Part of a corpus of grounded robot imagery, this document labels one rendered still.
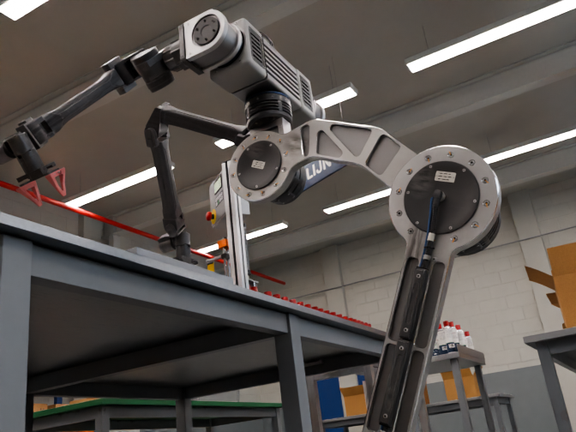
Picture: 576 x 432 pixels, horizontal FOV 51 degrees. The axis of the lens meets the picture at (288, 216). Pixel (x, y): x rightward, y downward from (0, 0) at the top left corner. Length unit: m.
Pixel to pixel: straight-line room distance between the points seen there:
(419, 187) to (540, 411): 8.09
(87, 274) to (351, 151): 0.69
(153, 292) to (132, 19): 3.91
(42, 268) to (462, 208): 0.84
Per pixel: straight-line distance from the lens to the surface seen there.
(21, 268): 1.15
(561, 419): 2.97
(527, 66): 6.53
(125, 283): 1.33
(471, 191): 1.35
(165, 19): 5.13
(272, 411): 4.82
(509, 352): 9.45
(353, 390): 7.73
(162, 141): 2.27
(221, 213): 2.37
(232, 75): 1.70
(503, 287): 9.57
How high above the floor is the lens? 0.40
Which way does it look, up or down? 22 degrees up
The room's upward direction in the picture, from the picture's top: 7 degrees counter-clockwise
